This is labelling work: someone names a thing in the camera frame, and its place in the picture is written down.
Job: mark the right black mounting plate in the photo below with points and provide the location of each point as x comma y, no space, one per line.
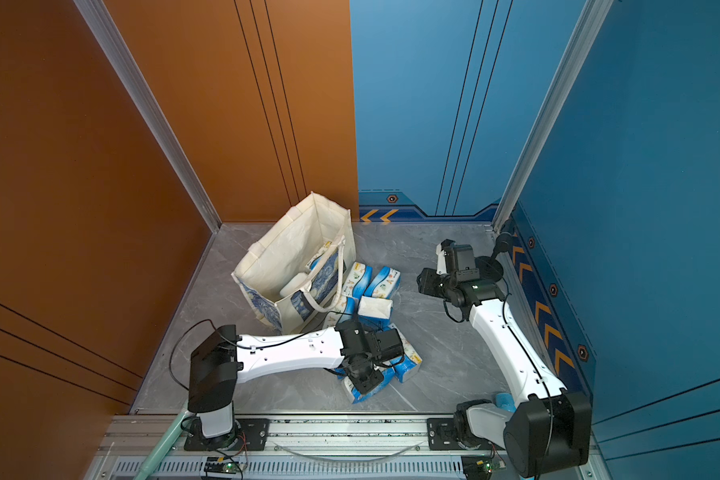
442,435

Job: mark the circuit board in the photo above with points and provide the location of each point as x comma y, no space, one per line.
218,467
481,468

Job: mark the white-topped tissue pack centre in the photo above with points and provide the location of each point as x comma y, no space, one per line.
375,311

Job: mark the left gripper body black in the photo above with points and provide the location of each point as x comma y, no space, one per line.
369,379

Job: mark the cream canvas bag blue print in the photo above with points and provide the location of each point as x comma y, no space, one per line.
284,251

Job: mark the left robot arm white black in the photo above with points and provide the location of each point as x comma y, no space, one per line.
225,359

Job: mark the left circuit board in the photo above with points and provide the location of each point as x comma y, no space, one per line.
218,467

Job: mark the black mounting plate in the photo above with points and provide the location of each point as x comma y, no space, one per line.
248,434
442,435

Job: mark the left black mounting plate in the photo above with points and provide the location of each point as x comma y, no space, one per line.
248,434

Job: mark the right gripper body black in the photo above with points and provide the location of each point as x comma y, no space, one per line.
438,285

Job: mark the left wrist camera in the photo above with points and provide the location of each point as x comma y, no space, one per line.
384,347

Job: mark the blue tissue pack column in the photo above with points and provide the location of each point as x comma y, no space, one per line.
312,263

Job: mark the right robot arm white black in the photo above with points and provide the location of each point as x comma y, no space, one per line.
550,428

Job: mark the right circuit board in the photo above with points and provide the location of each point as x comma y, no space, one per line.
481,468

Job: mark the blue tissue pack frontmost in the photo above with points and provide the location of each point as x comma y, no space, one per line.
380,378

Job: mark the black round stand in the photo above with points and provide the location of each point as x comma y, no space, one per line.
489,266

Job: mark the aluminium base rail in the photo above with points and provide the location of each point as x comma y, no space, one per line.
320,435

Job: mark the Vinda cartoon tissue pack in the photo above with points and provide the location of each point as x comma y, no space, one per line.
295,284

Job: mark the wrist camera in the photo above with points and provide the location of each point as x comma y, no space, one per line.
456,261
384,347

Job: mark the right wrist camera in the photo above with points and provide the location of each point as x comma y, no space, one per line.
456,261

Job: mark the blue tissue pack beside bag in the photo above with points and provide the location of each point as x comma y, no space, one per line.
342,311

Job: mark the blue tissue pack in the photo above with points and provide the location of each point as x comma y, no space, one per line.
342,311
408,365
358,278
384,284

